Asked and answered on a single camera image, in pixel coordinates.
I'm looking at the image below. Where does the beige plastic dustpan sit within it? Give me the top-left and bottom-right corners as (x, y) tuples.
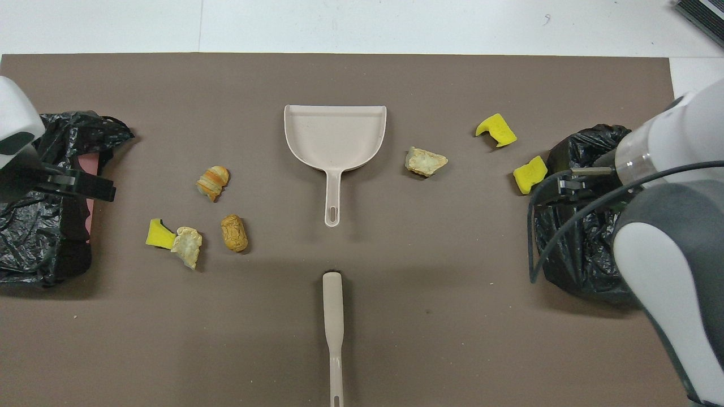
(283, 104), (388, 228)

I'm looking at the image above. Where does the pink bin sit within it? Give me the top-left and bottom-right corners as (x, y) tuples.
(76, 154), (101, 244)

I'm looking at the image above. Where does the orange striped bread piece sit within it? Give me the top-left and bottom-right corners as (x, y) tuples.
(196, 165), (230, 202)

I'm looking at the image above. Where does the pale cream scrap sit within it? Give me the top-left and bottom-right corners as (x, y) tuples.
(170, 226), (203, 270)

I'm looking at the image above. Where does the beige brush with black bristles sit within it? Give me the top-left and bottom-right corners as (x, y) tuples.
(322, 271), (346, 407)

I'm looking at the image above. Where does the hooked yellow sponge piece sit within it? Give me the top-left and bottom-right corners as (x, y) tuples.
(475, 113), (518, 149)

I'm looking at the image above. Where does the brown paper table mat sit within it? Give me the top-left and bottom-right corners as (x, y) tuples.
(0, 53), (710, 407)

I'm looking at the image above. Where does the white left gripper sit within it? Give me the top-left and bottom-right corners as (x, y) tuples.
(0, 75), (117, 203)

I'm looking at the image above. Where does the blocky yellow sponge piece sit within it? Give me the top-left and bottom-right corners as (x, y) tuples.
(512, 155), (549, 196)

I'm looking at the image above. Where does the dark grey ribbed object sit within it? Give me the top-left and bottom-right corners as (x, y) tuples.
(672, 0), (724, 50)

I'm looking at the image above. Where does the black plastic trash bag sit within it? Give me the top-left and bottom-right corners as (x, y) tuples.
(533, 124), (640, 309)
(0, 111), (135, 287)

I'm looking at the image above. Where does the brown cork-like bread piece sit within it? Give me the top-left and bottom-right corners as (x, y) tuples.
(221, 214), (249, 253)

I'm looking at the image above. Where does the small yellow sponge piece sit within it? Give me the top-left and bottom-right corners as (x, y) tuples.
(145, 218), (177, 250)

